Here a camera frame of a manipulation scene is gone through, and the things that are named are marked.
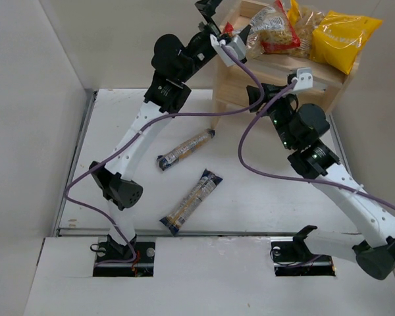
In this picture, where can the clear fusilli pasta bag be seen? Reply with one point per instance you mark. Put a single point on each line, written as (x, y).
(304, 19)

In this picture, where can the blue spaghetti pack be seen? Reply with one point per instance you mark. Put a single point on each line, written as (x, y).
(185, 149)
(181, 213)

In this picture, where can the red macaroni pasta bag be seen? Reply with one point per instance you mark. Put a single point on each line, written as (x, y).
(271, 32)

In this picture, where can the wooden two-tier shelf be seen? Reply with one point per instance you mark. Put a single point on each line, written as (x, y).
(329, 84)

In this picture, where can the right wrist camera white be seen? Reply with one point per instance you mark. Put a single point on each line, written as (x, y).
(301, 79)

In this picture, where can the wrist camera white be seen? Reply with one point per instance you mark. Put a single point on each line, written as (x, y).
(301, 79)
(218, 46)

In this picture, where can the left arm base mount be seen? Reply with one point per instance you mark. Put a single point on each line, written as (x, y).
(109, 264)

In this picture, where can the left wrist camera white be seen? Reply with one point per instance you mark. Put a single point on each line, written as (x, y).
(218, 46)

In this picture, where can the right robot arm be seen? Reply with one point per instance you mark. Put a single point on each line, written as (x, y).
(300, 128)

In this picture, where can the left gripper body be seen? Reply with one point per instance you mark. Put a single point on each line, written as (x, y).
(214, 25)

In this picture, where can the yellow pasta bag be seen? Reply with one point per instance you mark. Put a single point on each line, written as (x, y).
(339, 39)

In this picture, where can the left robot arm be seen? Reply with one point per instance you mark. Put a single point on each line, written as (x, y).
(174, 64)

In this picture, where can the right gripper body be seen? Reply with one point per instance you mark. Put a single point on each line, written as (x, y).
(261, 93)

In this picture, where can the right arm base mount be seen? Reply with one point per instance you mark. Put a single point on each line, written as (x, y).
(291, 259)

